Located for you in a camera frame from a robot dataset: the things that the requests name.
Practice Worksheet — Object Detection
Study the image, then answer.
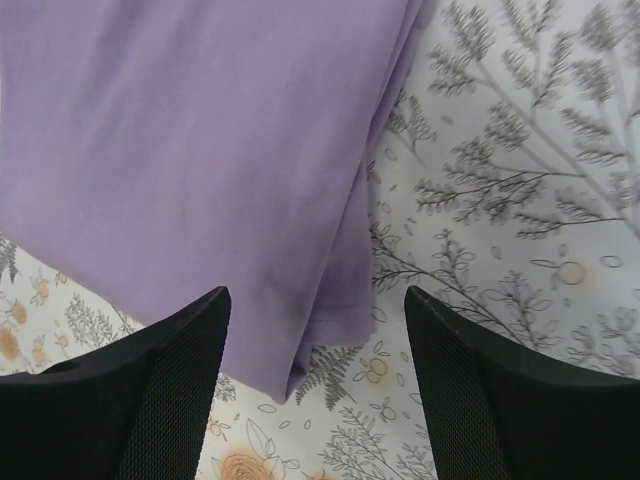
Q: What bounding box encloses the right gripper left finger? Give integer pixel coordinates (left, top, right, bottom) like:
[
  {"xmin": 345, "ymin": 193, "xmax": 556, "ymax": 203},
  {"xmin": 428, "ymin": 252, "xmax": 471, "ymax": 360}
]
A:
[{"xmin": 1, "ymin": 287, "xmax": 231, "ymax": 480}]

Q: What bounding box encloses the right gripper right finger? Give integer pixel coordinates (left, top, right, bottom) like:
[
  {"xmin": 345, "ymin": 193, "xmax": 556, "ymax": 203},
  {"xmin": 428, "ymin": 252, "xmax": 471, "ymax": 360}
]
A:
[{"xmin": 404, "ymin": 287, "xmax": 639, "ymax": 480}]

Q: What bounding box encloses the purple t shirt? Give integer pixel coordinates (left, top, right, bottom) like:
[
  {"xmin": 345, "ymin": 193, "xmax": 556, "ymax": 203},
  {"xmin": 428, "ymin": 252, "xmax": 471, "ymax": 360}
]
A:
[{"xmin": 1, "ymin": 1, "xmax": 428, "ymax": 403}]

